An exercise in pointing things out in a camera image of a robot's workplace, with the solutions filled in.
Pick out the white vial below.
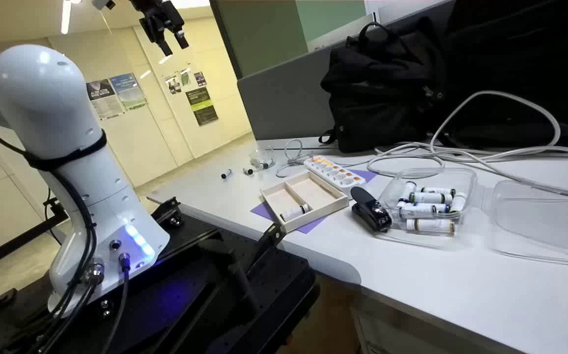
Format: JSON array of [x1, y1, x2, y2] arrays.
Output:
[[407, 188, 456, 204], [405, 218, 456, 236], [397, 202, 448, 218]]

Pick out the small vial in tray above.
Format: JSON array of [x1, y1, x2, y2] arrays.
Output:
[[279, 202, 312, 222]]

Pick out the black backpack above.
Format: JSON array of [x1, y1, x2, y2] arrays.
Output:
[[318, 17, 448, 153]]

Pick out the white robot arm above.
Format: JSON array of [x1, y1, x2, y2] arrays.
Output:
[[0, 45, 169, 316]]

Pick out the white power strip orange switches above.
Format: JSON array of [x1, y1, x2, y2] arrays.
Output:
[[304, 155, 365, 190]]

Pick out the clear plastic container with vials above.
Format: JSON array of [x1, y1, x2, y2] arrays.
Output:
[[379, 167, 475, 249]]

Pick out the white vial middle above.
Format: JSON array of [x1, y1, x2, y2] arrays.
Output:
[[397, 202, 448, 218]]

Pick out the white cable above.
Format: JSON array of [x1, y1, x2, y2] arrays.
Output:
[[275, 88, 568, 198]]

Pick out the black stapler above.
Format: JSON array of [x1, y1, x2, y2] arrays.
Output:
[[350, 186, 391, 232]]

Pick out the wooden divided tray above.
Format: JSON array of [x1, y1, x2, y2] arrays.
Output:
[[259, 169, 352, 234]]

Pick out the clear plastic container lid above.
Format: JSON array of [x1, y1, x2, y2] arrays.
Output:
[[487, 181, 568, 263]]

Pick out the grey green partition panel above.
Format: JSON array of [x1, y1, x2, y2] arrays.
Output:
[[208, 0, 456, 141]]

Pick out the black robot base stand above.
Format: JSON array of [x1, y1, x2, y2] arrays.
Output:
[[0, 202, 320, 354]]

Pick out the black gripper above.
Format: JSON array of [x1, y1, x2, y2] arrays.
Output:
[[130, 0, 188, 57]]

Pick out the white vial bottom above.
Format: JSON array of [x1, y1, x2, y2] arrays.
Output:
[[405, 218, 456, 236]]

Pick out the wall posters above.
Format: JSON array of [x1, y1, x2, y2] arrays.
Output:
[[84, 68, 220, 127]]

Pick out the white vial top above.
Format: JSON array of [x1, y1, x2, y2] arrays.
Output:
[[407, 188, 456, 204]]

